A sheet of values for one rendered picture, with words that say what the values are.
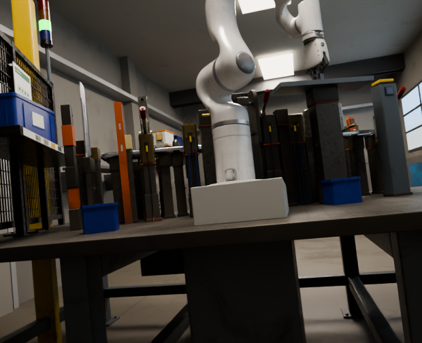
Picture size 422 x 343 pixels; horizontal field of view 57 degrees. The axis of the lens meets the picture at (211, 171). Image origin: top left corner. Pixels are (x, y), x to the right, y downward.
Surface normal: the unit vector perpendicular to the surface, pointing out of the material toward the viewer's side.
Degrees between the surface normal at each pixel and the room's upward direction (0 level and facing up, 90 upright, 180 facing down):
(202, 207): 90
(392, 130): 90
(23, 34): 90
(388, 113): 90
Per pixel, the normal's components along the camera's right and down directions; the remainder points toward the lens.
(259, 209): -0.22, -0.04
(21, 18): 0.12, -0.07
